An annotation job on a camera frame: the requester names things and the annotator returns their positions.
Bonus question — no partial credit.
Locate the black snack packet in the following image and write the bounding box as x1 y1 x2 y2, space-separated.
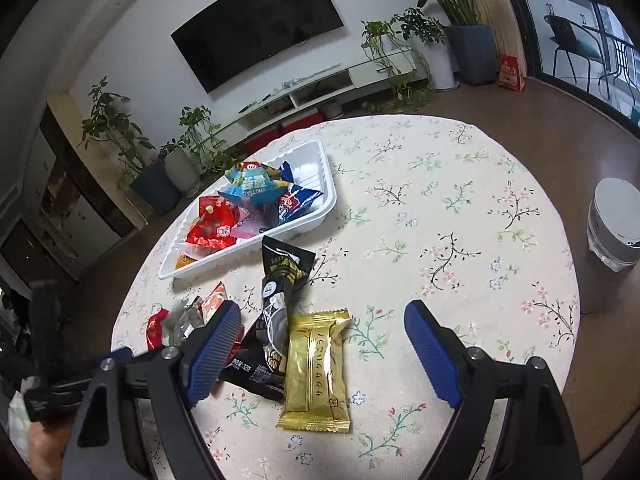
220 236 316 403

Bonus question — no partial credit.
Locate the orange yellow snack packet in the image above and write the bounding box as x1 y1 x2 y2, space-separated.
175 254 196 270

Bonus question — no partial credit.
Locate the clear pink bread packet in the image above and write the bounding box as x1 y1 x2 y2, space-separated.
177 242 220 261

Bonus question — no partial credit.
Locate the gold foil snack packet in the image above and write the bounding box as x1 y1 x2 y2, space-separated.
277 309 352 434

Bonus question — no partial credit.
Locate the pink small snack packet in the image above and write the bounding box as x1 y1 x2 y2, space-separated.
231 207 269 240

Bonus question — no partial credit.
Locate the large red snack bag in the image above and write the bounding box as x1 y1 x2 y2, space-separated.
186 195 240 250

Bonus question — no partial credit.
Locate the light blue cartoon snack bag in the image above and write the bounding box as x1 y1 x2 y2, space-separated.
218 160 288 206

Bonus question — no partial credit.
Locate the dark blue snack packet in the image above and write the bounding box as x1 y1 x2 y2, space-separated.
276 162 322 226

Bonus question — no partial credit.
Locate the person's left hand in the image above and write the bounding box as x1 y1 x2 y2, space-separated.
27 418 74 480

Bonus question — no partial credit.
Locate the small red candy wrapper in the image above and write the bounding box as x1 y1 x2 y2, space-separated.
145 307 169 351

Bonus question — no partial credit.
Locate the strawberry red snack packet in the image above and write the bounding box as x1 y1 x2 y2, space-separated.
201 282 228 324

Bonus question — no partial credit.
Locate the floral tablecloth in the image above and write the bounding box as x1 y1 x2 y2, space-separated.
110 112 583 480

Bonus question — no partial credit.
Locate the plant in dark blue pot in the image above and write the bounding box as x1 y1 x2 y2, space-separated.
81 76 182 216

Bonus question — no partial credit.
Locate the white cabinet with shelves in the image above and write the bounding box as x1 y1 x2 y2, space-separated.
23 107 134 278

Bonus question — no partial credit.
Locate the trailing green vine plant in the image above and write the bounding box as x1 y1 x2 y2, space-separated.
179 105 238 174

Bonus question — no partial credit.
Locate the white round bin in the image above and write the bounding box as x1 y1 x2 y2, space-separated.
587 178 640 272

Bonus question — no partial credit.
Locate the left red storage box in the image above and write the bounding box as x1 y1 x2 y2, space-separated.
244 125 282 155

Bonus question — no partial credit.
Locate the red storage box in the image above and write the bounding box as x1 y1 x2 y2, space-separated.
281 108 326 134
244 125 282 155

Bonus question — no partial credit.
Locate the white plastic tray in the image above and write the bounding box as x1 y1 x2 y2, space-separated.
157 140 337 280

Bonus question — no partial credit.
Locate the right red storage box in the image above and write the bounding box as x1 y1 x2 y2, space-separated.
281 108 326 134

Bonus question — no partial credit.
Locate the red paper bag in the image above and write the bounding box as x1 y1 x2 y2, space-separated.
498 54 525 92

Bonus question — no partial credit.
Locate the white TV console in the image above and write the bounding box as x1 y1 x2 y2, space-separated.
214 48 416 146

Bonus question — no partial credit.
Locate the tall plant in dark pot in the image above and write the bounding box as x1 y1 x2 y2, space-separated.
416 0 499 86

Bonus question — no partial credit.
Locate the bushy plant in white pot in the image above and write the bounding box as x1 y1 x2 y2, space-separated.
392 8 459 92

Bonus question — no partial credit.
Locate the black chair outside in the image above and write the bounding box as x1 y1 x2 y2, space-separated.
540 0 613 103

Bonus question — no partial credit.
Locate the wall mounted black television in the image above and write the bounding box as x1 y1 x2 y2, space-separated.
171 0 343 93

